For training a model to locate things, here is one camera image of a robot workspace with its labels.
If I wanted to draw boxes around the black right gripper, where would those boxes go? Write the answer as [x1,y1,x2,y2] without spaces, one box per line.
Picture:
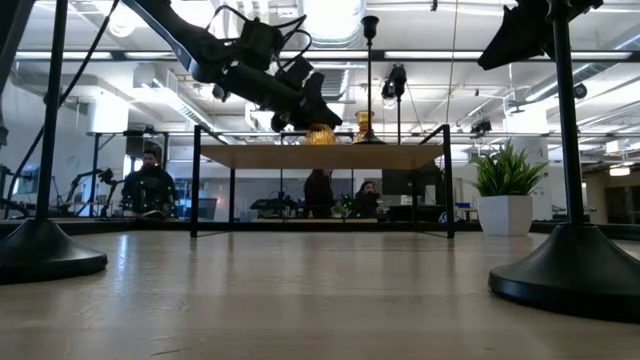
[477,0,604,71]

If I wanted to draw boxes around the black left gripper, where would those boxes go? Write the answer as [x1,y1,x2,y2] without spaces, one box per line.
[219,57,344,132]

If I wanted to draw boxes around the amber glass candlestick holder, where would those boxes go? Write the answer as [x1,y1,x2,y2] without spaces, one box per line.
[353,109,376,144]
[302,123,340,146]

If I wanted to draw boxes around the black metal candlestick holder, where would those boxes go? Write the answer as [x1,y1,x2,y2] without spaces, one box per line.
[352,14,387,146]
[0,0,109,286]
[488,0,640,324]
[389,63,409,145]

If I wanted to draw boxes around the person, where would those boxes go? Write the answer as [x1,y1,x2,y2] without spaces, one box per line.
[303,168,335,220]
[353,180,381,220]
[121,148,180,220]

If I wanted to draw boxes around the black background monitor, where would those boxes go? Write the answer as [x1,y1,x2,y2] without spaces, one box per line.
[382,167,444,199]

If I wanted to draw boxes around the green plant white pot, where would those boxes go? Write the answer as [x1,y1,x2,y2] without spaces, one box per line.
[469,139,550,237]

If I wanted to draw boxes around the wooden shelf black metal frame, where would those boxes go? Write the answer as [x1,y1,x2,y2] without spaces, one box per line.
[189,123,456,240]

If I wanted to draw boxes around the silver ventilation duct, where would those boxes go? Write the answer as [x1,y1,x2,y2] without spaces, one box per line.
[297,0,369,104]

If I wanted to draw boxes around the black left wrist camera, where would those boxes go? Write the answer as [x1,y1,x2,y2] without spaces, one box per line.
[238,17,287,67]

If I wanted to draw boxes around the black aluminium table frame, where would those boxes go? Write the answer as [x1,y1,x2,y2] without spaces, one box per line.
[0,217,640,242]

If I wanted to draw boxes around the overhead frame beam with lights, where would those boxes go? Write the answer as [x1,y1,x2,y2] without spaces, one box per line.
[0,48,640,63]

